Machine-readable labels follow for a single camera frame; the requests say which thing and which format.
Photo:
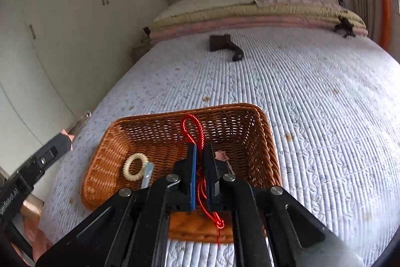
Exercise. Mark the white quilted bedspread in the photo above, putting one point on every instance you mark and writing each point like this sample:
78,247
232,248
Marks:
312,98

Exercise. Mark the pink pig charm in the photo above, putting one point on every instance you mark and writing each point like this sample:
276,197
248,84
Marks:
222,156

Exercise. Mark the silver blue hair clip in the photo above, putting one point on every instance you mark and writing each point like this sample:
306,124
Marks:
147,174

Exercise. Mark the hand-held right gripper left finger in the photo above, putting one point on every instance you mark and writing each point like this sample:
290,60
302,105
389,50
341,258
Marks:
192,179

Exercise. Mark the orange curtain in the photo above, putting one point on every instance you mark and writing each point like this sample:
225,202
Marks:
383,4

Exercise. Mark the dark brown sock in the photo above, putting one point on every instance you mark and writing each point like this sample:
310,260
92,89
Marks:
218,43

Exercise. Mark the white pillow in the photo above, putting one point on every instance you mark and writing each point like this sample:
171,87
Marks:
212,1

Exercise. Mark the brown wicker basket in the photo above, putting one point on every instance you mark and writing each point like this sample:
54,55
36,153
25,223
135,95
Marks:
240,129

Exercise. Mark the white wardrobe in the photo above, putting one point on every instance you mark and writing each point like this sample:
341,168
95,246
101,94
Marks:
62,10

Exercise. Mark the cardboard box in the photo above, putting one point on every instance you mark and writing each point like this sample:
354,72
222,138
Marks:
31,204

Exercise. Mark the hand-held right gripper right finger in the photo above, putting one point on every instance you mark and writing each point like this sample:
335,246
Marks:
207,182

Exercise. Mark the black cloth bow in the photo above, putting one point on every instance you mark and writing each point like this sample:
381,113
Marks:
344,26

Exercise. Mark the folded beige pink blanket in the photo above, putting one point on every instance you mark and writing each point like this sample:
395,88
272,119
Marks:
250,16

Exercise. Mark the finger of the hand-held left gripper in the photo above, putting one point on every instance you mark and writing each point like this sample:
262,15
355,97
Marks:
47,156

